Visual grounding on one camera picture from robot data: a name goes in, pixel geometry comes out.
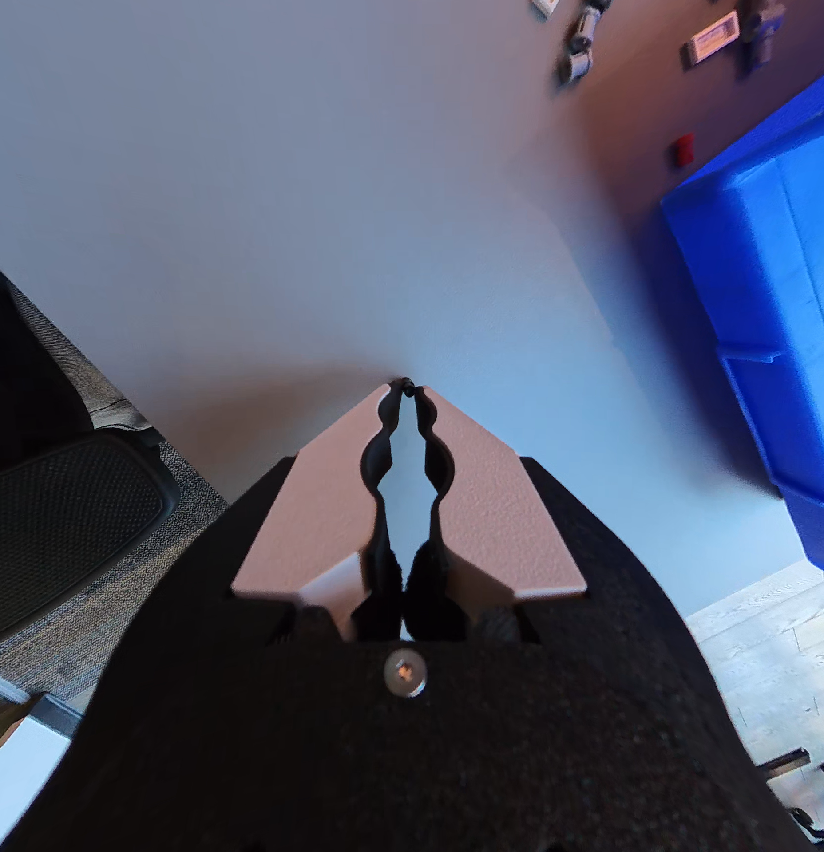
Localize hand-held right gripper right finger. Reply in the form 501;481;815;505
413;386;589;627

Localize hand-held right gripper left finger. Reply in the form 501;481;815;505
231;383;403;640

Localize small lego pieces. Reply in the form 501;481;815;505
531;0;787;89

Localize blue plastic bin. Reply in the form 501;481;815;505
660;67;824;581

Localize black chair base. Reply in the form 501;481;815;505
757;747;824;843

